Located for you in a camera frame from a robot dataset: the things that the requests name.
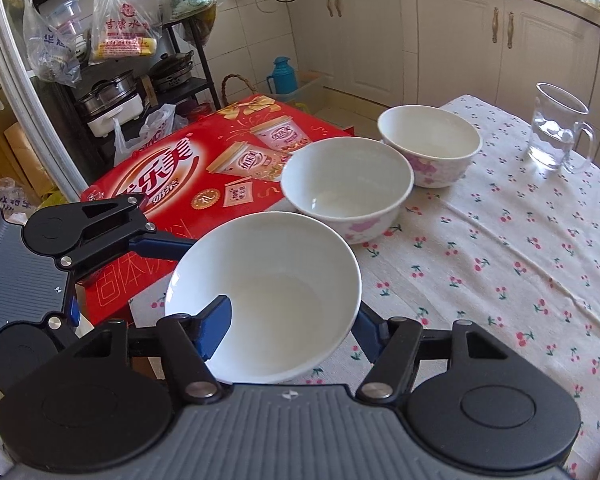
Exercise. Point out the black metal shelf rack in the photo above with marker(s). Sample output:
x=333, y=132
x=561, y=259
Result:
x=207, y=70

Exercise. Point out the teal thermos flask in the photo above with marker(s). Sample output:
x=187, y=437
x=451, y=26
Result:
x=281, y=76

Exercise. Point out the red printed plastic bag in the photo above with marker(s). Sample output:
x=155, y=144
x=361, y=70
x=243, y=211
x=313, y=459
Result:
x=122, y=25

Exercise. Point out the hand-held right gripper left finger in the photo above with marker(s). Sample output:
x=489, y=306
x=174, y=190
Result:
x=215, y=321

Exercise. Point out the cherry print tablecloth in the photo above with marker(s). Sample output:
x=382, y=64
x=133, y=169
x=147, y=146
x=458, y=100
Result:
x=480, y=270

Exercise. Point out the clear plastic bag with containers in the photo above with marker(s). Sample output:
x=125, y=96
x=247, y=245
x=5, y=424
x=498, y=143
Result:
x=55, y=45

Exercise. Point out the white bowl with pink flowers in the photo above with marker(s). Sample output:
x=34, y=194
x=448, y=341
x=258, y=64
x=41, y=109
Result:
x=430, y=135
x=270, y=280
x=347, y=180

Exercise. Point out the steel steamer pot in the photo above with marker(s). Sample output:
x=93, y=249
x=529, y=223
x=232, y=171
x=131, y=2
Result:
x=105, y=92

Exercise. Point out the red printed gift box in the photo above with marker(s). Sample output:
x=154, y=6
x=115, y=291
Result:
x=165, y=170

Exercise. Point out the white plastic bag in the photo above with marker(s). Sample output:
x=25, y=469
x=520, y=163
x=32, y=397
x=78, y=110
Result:
x=147, y=130

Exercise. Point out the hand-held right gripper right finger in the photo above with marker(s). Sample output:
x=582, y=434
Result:
x=372, y=332

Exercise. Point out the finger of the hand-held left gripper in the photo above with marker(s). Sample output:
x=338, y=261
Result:
x=72, y=312
x=160, y=246

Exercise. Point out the white storage bin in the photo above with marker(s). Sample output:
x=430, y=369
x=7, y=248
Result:
x=307, y=92

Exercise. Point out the white electric cooker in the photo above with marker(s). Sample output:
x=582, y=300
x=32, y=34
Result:
x=115, y=122

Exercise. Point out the black pot with lid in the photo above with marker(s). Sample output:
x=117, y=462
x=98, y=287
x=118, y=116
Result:
x=172, y=67

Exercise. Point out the clear glass mug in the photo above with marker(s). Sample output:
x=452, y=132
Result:
x=555, y=135

